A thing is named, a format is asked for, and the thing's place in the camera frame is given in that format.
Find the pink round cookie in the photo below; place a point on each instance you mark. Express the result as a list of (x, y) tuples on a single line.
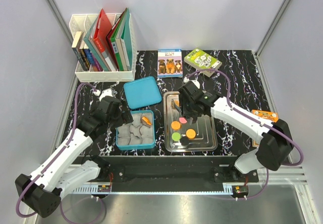
[(182, 120)]

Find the teal grey book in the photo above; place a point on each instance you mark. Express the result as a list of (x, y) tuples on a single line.
[(90, 26)]

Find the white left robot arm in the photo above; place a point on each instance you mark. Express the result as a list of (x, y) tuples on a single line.
[(45, 188)]

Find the green round cookie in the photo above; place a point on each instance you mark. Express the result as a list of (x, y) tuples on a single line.
[(176, 136)]

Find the teal box lid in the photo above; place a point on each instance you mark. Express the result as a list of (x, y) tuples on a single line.
[(142, 92)]

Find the orange round cracker cookie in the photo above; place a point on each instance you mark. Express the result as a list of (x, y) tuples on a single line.
[(190, 134), (176, 125), (173, 104)]

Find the teal cookie box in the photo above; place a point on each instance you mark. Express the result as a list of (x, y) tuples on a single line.
[(135, 135)]

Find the steel baking tray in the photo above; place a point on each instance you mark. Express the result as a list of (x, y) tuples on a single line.
[(205, 139)]

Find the orange book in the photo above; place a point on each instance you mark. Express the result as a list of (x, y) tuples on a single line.
[(273, 116)]

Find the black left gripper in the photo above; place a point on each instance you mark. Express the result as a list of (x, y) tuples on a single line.
[(125, 117)]

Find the dog picture book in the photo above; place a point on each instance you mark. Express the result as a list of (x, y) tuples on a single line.
[(169, 63)]

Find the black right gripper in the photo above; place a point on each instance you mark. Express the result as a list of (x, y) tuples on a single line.
[(183, 110)]

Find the white file organizer rack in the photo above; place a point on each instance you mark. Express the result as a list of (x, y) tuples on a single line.
[(82, 22)]

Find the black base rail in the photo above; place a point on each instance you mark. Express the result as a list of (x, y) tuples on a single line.
[(168, 174)]

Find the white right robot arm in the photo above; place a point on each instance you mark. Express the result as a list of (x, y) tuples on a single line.
[(274, 138)]

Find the black sandwich cookie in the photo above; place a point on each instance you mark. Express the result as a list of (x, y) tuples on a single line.
[(184, 141)]

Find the tan spine paperback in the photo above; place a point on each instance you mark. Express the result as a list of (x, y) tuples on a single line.
[(78, 38)]

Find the dark blue paperback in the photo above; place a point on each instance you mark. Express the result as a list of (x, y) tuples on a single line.
[(90, 58)]

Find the orange fish shaped cookie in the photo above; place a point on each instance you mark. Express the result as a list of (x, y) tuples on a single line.
[(145, 121)]

